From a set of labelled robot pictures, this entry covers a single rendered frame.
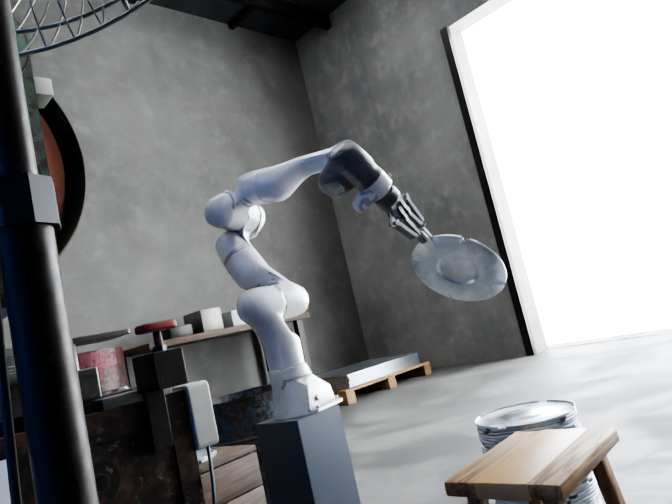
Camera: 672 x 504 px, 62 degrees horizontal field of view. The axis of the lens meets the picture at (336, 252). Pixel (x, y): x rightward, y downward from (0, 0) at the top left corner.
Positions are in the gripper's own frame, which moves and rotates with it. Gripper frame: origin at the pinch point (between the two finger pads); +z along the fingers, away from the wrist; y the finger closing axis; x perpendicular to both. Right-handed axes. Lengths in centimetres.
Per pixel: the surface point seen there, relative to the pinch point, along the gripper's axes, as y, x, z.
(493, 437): -40, -2, 44
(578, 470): -63, -45, 15
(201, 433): -79, 10, -30
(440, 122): 359, 203, 129
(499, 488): -70, -34, 8
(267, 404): -33, 93, 26
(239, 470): -66, 68, 13
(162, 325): -68, 1, -52
